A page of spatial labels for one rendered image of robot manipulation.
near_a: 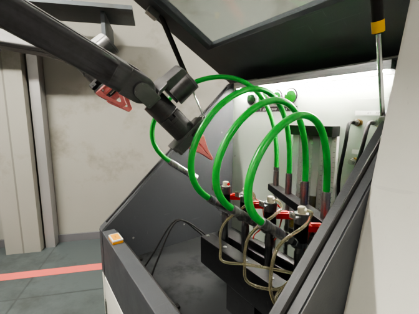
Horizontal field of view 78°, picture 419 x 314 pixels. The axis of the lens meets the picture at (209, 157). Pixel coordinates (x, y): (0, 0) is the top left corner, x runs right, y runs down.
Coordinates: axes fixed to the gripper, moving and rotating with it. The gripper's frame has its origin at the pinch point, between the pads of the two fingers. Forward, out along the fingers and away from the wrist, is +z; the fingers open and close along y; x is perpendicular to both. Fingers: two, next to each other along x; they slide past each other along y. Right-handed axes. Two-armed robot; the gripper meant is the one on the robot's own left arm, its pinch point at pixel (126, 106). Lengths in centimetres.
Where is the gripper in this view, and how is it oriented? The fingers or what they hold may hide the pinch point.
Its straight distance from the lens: 80.1
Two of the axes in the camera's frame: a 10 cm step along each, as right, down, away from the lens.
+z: 6.9, 7.2, -0.7
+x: -7.2, 6.9, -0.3
